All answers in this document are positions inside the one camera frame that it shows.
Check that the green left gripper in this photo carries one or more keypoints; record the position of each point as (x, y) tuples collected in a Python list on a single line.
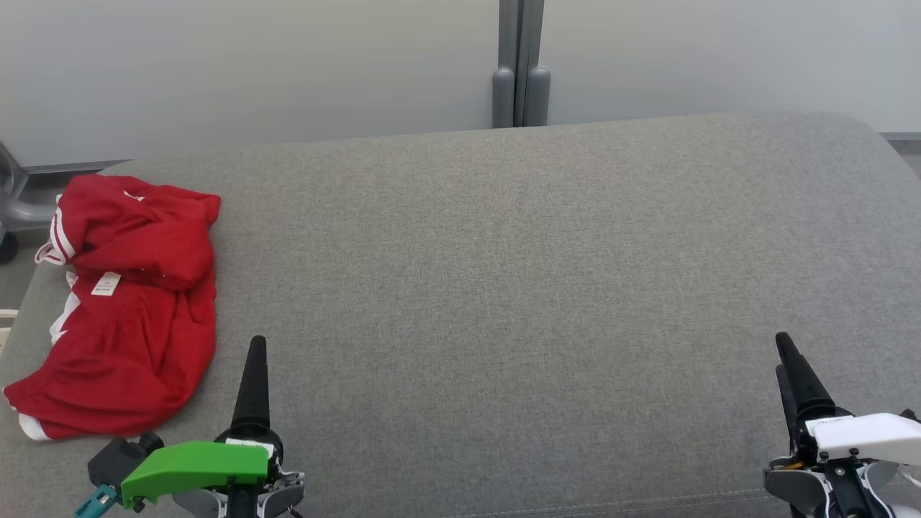
[(194, 464)]

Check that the red basketball jersey white trim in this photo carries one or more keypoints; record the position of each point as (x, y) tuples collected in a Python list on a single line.
[(144, 230)]

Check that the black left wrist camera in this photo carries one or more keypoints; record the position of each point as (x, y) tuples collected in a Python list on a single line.
[(115, 457)]

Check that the grey partition bottom rail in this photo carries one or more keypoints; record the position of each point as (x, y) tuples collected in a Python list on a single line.
[(72, 167), (903, 138)]

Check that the grey partition post with foot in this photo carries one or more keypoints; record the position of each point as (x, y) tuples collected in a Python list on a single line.
[(29, 212)]

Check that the black caster wheel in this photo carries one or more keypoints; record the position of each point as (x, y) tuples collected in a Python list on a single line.
[(6, 248)]

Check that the white perforated laundry basket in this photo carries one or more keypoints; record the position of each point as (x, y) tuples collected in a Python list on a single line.
[(7, 314)]

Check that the grey double partition post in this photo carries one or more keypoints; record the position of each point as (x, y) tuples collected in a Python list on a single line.
[(504, 93)]

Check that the red shorts white stripe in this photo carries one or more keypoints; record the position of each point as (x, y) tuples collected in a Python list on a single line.
[(129, 360)]

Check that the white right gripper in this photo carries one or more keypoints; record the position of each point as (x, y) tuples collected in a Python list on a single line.
[(863, 435)]

